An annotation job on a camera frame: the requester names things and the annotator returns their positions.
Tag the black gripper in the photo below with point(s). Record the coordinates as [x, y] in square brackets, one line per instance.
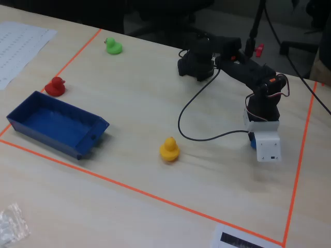
[269, 115]

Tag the blue rubber duck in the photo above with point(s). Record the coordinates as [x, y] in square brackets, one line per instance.
[252, 144]

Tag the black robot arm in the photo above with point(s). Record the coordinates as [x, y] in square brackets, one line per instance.
[232, 62]

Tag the yellow rubber duck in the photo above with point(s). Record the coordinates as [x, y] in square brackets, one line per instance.
[169, 150]

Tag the green rubber duck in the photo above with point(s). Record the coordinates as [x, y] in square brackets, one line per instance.
[113, 46]

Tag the blue plastic box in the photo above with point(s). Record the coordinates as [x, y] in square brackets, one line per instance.
[55, 124]

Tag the red rubber duck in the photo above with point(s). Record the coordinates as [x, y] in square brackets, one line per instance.
[55, 87]

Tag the red clamp knob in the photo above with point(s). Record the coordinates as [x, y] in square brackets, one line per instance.
[259, 49]

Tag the orange tape strip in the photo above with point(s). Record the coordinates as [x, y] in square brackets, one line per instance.
[300, 160]
[144, 192]
[64, 68]

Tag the black office chair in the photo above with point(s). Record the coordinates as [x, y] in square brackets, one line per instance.
[160, 20]
[323, 49]

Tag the white label with black bar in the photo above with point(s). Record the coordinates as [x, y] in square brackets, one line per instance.
[238, 239]

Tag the white printed paper sheet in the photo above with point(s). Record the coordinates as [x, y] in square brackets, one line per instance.
[18, 49]

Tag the clear plastic bag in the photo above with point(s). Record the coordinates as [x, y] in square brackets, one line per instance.
[11, 227]

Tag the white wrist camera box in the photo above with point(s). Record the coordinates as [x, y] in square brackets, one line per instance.
[267, 144]

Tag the black camera stand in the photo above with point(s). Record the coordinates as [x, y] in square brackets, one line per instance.
[254, 28]

